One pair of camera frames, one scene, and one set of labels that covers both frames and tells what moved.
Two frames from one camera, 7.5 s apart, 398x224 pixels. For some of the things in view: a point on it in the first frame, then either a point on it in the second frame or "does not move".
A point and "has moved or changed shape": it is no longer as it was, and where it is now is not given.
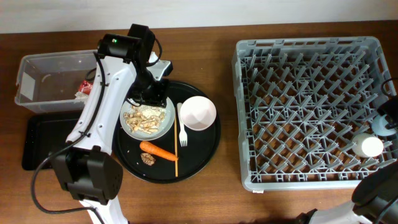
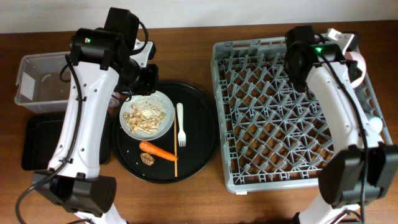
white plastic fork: x=183 y=136 does not move
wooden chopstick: x=175 y=134 does not move
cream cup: x=367 y=145 has moved or changed shape
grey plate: x=146 y=122 does not move
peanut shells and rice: x=144 y=119 does not move
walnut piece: x=147 y=158 does not move
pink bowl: x=198 y=113 → x=352 y=55
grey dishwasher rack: x=305 y=107 has moved or changed shape
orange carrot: x=158 y=152 does not move
